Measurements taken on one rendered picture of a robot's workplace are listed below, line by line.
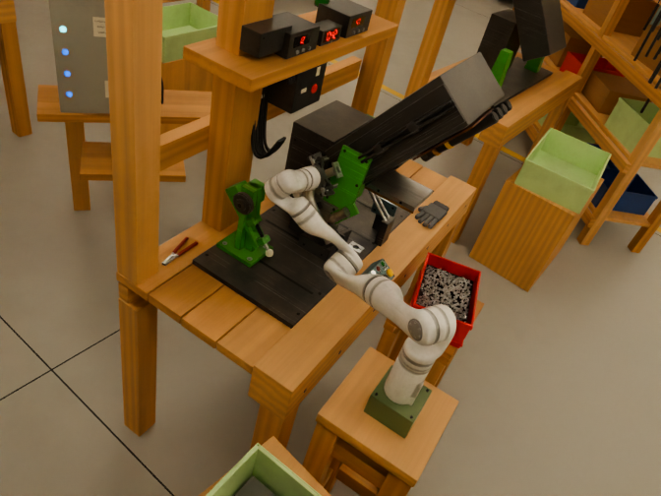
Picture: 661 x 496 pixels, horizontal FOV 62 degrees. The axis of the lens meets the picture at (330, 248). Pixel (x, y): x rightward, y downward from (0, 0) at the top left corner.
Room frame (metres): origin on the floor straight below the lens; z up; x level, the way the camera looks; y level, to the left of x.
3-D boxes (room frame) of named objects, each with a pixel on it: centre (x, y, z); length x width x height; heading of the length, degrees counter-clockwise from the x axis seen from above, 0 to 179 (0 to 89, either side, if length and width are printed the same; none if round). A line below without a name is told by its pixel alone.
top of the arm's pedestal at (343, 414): (1.01, -0.30, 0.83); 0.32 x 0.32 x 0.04; 68
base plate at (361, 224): (1.76, 0.02, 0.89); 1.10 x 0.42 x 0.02; 157
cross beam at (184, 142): (1.90, 0.36, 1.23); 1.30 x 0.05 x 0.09; 157
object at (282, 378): (1.65, -0.23, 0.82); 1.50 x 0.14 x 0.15; 157
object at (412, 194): (1.79, -0.10, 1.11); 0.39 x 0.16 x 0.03; 67
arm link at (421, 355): (1.01, -0.30, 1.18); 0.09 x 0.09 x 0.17; 38
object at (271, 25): (1.58, 0.34, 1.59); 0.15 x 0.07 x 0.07; 157
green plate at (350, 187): (1.66, 0.00, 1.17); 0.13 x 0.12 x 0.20; 157
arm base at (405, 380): (1.01, -0.30, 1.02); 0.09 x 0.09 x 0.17; 77
